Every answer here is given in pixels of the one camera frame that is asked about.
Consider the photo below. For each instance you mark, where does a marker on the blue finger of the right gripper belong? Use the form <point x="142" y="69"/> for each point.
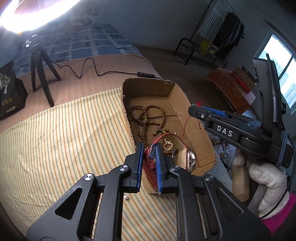
<point x="215" y="111"/>
<point x="208" y="117"/>

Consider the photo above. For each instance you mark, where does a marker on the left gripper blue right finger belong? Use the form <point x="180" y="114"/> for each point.
<point x="166" y="181"/>

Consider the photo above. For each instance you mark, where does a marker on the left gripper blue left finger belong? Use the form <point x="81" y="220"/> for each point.
<point x="135" y="163"/>

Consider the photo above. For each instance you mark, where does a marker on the red strap wristwatch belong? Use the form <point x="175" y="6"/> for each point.
<point x="174" y="147"/>

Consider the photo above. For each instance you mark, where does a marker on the orange covered low table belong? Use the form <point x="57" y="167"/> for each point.
<point x="238" y="97"/>

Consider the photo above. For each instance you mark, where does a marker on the red and tan box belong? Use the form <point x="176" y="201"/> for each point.
<point x="244" y="78"/>

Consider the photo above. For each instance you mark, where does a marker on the cardboard box tray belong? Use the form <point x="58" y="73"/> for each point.
<point x="175" y="103"/>

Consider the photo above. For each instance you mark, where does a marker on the yellow crate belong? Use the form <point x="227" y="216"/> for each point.
<point x="207" y="48"/>

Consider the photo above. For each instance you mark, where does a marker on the window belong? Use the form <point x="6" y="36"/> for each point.
<point x="284" y="61"/>

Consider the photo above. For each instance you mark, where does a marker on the black clothes rack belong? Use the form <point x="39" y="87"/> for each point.
<point x="219" y="25"/>

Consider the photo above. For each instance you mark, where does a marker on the yellow striped cloth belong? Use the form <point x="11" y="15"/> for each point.
<point x="43" y="156"/>

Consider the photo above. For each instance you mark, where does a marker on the black printed bag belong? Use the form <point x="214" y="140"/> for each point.
<point x="13" y="92"/>

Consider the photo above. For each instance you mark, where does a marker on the black tripod stand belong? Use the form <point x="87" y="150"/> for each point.
<point x="38" y="56"/>

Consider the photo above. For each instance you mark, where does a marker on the folded floral blanket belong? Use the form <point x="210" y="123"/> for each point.
<point x="80" y="15"/>

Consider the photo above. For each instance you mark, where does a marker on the ring light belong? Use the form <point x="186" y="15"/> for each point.
<point x="21" y="16"/>

